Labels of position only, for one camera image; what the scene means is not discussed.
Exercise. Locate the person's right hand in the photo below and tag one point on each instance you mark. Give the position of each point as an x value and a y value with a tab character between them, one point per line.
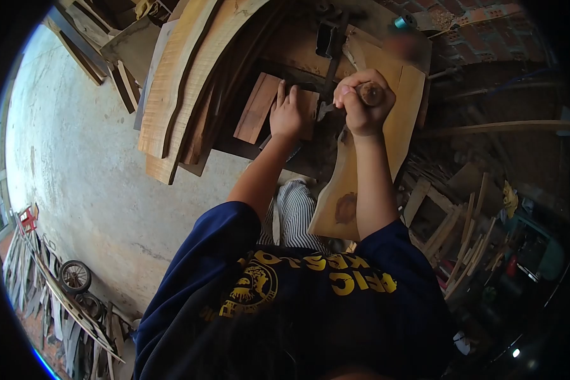
365	116

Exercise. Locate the person's left hand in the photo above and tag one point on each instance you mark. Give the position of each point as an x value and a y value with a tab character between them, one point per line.
287	118

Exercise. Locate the person's right fingers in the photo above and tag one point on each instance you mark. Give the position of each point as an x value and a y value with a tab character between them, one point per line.
346	95

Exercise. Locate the person's left fingers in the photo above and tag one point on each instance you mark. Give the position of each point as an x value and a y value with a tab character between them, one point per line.
281	95

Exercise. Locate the brown wooden block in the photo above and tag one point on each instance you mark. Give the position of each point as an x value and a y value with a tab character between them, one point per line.
254	109

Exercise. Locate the black metal clamp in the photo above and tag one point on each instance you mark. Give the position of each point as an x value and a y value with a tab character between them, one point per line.
335	57

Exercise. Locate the light wooden board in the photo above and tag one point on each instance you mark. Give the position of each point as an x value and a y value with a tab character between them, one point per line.
408	109

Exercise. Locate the teal thread spool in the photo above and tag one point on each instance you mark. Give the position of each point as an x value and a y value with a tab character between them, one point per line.
401	22

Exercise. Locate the curved light wooden planks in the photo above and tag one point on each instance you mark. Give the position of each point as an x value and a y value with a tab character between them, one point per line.
175	85

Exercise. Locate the person's legs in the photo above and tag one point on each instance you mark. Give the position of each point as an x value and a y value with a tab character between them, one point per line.
295	209

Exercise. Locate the long wooden slat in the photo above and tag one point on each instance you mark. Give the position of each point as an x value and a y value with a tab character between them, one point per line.
503	127

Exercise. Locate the pile of grey wooden boards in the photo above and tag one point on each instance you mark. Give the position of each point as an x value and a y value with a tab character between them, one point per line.
123	47

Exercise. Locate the pile of wooden sticks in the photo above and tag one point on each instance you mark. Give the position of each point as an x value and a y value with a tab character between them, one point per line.
465	242

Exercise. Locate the person's body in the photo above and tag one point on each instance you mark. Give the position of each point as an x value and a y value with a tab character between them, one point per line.
285	304

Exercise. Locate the small spoked wheel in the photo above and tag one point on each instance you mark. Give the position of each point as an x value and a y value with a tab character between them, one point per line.
74	277

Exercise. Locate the red stool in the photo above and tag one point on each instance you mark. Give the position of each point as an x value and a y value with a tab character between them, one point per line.
28	218

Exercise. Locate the pile of wood scraps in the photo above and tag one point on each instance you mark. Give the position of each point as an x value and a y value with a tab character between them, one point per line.
52	304

